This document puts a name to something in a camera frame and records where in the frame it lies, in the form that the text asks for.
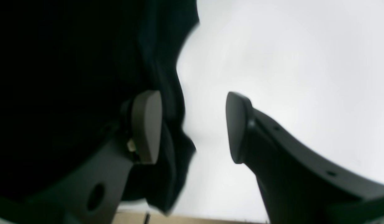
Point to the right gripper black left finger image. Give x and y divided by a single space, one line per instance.
92 192

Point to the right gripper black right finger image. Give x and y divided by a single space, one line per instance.
297 185

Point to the black printed T-shirt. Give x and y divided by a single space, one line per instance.
66 66

